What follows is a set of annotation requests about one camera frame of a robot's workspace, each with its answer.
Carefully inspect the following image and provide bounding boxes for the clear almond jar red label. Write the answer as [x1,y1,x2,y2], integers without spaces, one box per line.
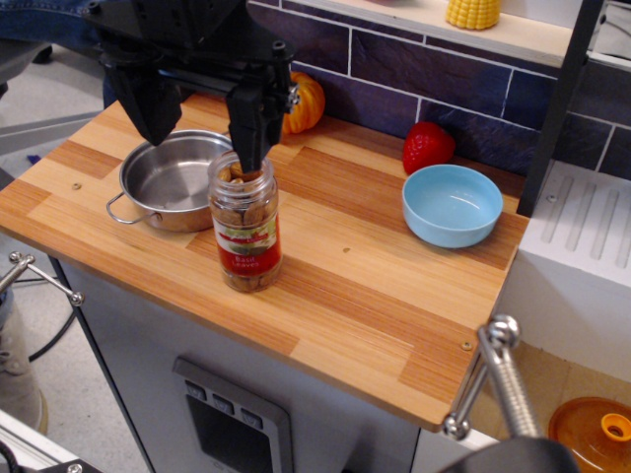
[208,151,283,293]

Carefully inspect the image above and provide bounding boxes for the yellow toy corn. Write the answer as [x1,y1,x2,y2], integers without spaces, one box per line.
[445,0,502,31]

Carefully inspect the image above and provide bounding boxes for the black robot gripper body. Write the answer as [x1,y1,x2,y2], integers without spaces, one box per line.
[84,1,295,97]

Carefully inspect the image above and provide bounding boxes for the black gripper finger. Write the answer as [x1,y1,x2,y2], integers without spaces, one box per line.
[105,66,181,146]
[226,83,299,173]

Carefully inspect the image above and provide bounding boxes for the wooden wall shelf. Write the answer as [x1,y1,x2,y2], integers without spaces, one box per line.
[304,0,581,67]

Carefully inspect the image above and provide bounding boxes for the light blue bowl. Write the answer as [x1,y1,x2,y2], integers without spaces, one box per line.
[402,165,504,248]

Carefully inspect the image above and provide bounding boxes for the black vertical shelf post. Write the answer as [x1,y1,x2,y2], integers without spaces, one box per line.
[517,0,607,217]

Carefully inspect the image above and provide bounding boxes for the orange toy pumpkin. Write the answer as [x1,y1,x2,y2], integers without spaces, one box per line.
[282,72,325,135]

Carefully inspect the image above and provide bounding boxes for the white toy sink drainboard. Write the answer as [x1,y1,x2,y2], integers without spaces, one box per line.
[520,162,630,288]

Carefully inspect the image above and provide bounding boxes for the beige boot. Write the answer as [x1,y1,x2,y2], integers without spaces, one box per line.
[1,290,48,434]

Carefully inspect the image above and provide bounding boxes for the chrome towel rail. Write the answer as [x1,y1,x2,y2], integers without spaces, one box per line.
[1,251,85,306]
[442,314,543,441]

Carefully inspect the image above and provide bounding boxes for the grey oven control panel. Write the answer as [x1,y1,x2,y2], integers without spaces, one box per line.
[174,358,294,472]

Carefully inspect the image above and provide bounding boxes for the chrome left towel rail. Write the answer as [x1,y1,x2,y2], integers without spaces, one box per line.
[1,251,85,306]

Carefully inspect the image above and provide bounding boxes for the blue jeans leg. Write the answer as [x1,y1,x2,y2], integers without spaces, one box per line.
[0,0,119,109]

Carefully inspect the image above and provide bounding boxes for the orange plastic lid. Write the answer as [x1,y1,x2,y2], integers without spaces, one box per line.
[548,397,630,472]

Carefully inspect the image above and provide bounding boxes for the chrome right towel rail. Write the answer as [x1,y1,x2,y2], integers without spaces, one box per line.
[442,314,543,441]

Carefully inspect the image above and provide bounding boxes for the black cable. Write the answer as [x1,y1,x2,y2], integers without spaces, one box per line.
[14,278,78,364]

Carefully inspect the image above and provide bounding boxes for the red toy strawberry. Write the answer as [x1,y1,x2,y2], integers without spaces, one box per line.
[402,121,456,174]

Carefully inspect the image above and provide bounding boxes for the stainless steel pot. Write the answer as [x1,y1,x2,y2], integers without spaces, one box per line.
[106,129,233,233]

